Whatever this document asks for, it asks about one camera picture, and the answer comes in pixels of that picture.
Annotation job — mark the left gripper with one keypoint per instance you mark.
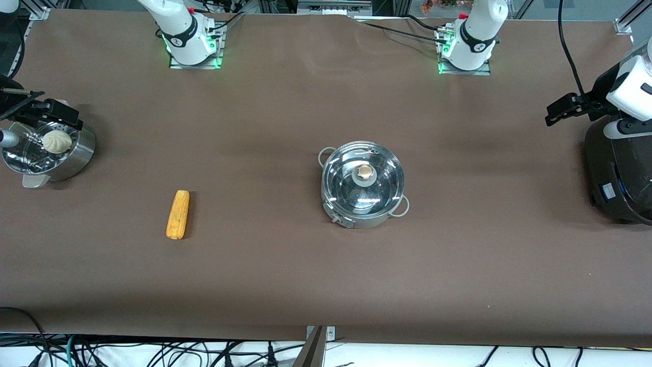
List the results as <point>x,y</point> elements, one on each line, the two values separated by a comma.
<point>600,98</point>

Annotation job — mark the black rice cooker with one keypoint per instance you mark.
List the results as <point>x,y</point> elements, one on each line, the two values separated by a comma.
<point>624,173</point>

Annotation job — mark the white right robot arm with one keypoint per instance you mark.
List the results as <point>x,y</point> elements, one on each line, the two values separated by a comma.
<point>186,35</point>

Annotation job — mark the aluminium frame profile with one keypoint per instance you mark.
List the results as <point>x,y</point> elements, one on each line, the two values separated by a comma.
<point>39,14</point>
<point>629,20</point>

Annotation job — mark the grey metal box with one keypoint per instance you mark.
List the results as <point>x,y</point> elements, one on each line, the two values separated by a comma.
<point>333,6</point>

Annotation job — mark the steel steamer pot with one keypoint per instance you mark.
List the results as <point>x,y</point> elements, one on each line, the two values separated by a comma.
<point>76,153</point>

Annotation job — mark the metal table edge bracket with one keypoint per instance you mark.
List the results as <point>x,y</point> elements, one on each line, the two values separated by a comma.
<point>331,332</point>

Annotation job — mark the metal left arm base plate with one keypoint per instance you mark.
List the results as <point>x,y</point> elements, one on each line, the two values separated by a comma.
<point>484,72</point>

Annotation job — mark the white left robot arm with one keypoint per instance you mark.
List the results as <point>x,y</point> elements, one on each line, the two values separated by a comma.
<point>476,35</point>

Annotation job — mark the brown angled bar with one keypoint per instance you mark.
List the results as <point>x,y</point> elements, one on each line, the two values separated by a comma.
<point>311,354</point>

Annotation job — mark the yellow corn cob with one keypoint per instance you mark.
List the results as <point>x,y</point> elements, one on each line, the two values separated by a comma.
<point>178,214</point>

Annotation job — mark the white steamed bun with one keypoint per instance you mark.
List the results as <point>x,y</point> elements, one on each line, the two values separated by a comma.
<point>57,141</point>

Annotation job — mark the brown table cover sheet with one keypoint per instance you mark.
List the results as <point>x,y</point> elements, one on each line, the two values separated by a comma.
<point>305,275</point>

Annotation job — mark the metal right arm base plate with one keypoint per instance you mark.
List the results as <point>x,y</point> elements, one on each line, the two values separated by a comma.
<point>220,56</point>

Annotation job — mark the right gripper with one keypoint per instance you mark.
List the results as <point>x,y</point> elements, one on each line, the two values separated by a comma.
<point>11,101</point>

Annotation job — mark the glass pot lid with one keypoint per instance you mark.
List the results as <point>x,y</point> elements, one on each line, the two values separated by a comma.
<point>364,178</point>

